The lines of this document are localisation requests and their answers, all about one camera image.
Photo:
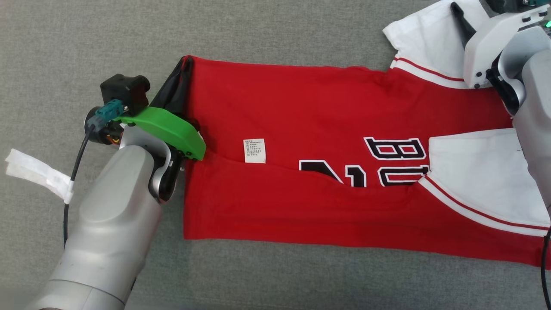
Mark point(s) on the red and white basketball jersey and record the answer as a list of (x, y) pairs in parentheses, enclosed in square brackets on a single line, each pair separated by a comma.
[(280, 107)]

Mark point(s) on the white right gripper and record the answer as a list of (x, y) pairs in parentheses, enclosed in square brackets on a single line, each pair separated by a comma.
[(486, 47)]

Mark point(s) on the teal camera connector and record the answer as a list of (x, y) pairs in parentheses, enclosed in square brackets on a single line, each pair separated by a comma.
[(109, 114), (531, 2)]

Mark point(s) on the teal left camera connector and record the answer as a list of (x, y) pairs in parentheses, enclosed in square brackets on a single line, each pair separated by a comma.
[(109, 114)]

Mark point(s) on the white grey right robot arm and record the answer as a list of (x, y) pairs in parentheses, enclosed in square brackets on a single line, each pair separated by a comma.
[(533, 107)]

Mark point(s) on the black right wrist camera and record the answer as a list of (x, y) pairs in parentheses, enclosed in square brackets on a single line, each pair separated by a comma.
[(503, 5)]

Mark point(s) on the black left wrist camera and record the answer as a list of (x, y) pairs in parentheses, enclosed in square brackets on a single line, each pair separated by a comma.
[(125, 92)]

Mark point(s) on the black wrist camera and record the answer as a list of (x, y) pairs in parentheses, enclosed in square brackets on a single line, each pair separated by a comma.
[(125, 92), (503, 5)]

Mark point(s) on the teal right camera connector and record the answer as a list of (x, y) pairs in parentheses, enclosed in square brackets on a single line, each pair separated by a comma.
[(531, 2)]

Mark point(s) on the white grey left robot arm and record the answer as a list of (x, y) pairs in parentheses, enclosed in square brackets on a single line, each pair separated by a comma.
[(112, 224)]

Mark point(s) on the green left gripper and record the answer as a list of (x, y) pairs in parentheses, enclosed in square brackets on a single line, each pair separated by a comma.
[(172, 127)]

